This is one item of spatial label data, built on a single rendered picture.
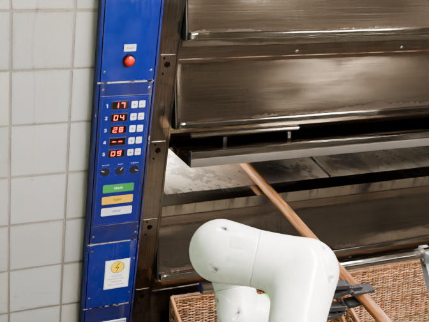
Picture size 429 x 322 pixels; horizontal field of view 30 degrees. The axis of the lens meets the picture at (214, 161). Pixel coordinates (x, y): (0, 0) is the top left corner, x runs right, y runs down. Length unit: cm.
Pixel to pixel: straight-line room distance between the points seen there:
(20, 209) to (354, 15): 107
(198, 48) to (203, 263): 81
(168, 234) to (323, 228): 55
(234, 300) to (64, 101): 67
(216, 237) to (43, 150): 79
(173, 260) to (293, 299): 107
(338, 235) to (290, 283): 128
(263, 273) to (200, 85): 85
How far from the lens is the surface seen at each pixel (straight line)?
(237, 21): 215
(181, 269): 250
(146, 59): 208
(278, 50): 227
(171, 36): 211
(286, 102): 234
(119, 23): 201
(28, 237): 229
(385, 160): 285
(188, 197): 241
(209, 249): 149
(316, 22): 227
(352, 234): 276
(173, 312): 254
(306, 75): 236
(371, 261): 232
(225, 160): 216
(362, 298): 211
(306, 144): 227
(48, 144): 214
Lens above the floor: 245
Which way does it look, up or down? 29 degrees down
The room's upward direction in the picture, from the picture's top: 8 degrees clockwise
